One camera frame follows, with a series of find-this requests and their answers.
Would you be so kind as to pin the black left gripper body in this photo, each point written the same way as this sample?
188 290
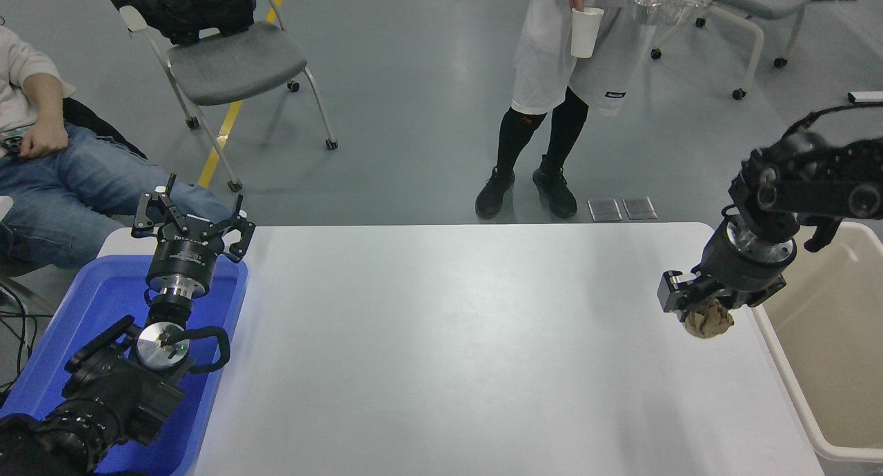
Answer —
183 255

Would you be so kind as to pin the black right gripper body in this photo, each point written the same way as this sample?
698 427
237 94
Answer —
735 276

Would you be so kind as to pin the tan paper ball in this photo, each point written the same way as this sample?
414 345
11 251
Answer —
709 321

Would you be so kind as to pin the white paper cup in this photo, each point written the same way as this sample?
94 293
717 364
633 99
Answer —
586 34

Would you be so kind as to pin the silver foil tray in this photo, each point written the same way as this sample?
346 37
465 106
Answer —
655 3

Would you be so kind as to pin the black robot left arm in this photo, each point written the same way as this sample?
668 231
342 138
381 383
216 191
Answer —
117 386

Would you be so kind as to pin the person's forearm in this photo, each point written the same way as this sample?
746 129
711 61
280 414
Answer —
47 100

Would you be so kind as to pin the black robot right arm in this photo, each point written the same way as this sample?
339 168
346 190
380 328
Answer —
814 179

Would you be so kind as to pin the person's hand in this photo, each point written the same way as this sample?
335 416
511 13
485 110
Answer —
43 141

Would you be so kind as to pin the white side table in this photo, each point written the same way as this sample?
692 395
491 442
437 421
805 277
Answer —
121 241

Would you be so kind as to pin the grey metal floor plate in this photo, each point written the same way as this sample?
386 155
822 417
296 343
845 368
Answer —
604 210
639 208

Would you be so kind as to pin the large pale bin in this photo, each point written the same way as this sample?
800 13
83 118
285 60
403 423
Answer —
835 365

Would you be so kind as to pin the blue plastic tray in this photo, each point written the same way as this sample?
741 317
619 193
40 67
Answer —
90 290

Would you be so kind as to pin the person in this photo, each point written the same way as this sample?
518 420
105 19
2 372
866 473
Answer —
76 193
545 69

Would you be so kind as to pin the black padded jacket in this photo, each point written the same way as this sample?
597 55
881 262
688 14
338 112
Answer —
179 7

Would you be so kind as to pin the white flat bar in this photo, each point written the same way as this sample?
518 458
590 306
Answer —
866 96

